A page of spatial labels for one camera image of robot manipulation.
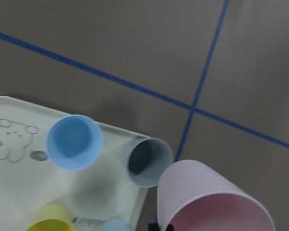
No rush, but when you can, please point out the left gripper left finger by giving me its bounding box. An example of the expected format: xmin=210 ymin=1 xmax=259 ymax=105
xmin=148 ymin=223 xmax=159 ymax=231

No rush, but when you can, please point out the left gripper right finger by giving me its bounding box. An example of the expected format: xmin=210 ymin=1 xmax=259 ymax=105
xmin=166 ymin=224 xmax=173 ymax=231

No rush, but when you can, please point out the pink plastic cup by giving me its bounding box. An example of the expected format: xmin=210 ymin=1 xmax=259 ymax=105
xmin=157 ymin=160 xmax=276 ymax=231

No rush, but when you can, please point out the light blue cup front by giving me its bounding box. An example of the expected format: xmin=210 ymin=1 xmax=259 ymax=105
xmin=45 ymin=115 xmax=104 ymax=171

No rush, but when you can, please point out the light blue cup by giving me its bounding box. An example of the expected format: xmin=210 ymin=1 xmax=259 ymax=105
xmin=99 ymin=218 xmax=131 ymax=231
xmin=45 ymin=115 xmax=104 ymax=171

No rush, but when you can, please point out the light blue cup back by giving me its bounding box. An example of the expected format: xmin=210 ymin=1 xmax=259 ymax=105
xmin=99 ymin=218 xmax=131 ymax=231

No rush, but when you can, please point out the grey plastic cup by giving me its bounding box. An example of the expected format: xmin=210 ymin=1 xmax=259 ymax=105
xmin=125 ymin=138 xmax=173 ymax=188

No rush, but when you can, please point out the yellow plastic cup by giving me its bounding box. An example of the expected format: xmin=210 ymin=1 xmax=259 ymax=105
xmin=26 ymin=204 xmax=75 ymax=231

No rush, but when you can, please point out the cream plastic tray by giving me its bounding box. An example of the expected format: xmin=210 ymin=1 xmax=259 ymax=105
xmin=0 ymin=96 xmax=147 ymax=231

